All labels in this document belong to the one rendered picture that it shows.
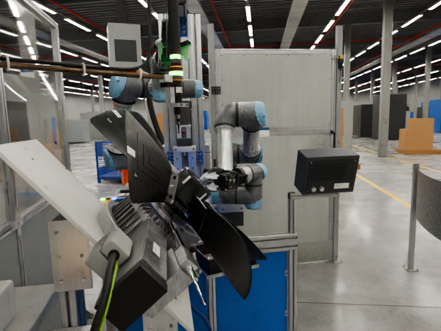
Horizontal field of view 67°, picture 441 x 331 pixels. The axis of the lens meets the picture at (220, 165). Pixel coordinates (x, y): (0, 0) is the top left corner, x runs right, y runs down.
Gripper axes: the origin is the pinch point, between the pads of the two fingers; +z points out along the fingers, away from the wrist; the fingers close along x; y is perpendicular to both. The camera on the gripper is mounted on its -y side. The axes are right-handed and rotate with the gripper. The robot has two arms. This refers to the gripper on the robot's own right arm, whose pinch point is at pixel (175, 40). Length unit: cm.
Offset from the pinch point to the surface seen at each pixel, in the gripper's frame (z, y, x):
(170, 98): 1.2, 18.0, 2.7
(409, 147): -770, 148, -975
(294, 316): -25, 122, -59
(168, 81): 1.4, 12.6, 3.1
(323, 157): -18, 43, -69
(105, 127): 0.3, 26.2, 22.6
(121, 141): 1.5, 30.6, 18.2
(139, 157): 30.0, 32.5, 15.9
